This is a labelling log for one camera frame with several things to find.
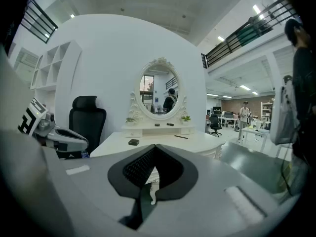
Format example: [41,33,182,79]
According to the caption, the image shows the white translucent bag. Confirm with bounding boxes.
[270,75,301,146]

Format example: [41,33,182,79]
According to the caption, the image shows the white oval carved mirror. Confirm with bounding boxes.
[127,57,189,123]

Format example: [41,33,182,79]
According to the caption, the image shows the short black balcony railing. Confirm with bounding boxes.
[19,0,59,44]

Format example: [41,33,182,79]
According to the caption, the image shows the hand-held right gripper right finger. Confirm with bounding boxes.
[155,144,199,201]

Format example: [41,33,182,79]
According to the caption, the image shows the long black balcony railing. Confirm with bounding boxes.
[201,0,301,69]

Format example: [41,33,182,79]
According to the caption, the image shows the small white desk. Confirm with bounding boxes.
[240,126,271,153]

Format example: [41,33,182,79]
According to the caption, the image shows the white storage rack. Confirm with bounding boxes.
[261,102,274,123]

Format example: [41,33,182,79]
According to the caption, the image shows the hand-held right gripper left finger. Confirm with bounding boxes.
[107,144,157,231]

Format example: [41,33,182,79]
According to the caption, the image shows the small black office chair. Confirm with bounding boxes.
[208,114,223,137]

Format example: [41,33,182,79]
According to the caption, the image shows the white wall bookshelf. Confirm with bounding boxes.
[29,39,83,113]

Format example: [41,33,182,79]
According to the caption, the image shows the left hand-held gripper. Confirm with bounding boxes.
[17,97,89,156]

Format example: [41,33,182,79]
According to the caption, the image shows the white vanity table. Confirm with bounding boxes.
[89,121,227,206]

